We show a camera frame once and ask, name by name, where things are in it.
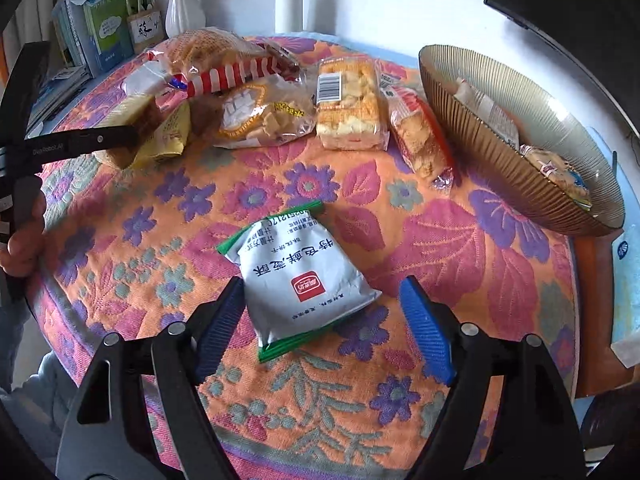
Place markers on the blue green book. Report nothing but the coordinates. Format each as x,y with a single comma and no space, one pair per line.
95,32

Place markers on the clear cookie bag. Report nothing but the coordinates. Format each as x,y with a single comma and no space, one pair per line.
263,113

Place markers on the orange cake package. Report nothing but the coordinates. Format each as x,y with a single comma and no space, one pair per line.
349,104

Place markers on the person left hand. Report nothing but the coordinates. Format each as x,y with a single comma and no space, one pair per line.
20,257

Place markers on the stack of books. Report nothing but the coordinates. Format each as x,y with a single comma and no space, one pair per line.
56,92

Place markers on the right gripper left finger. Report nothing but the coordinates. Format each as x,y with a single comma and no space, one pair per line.
108,434

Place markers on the red striped bread bag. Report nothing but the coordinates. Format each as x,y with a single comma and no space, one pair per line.
211,60

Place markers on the clear bread package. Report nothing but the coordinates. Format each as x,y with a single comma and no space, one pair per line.
485,108

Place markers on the black monitor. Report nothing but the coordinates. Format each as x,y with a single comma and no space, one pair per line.
601,36

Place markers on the white ribbed vase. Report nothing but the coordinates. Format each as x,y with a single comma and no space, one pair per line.
182,16

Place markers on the amber ribbed glass bowl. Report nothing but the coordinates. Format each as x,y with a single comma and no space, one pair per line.
540,123

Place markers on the red orange biscuit packet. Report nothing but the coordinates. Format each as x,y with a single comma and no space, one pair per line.
419,137

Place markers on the blue snack chip bag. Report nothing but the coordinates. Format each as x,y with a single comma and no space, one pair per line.
560,172

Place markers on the toast bread slice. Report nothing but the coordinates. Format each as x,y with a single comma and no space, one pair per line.
141,113

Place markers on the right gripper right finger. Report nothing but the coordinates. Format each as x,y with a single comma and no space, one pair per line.
535,436

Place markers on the white green snack packet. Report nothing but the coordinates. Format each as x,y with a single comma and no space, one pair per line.
298,281

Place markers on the yellow snack packet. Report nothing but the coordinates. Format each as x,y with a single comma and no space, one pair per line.
168,140

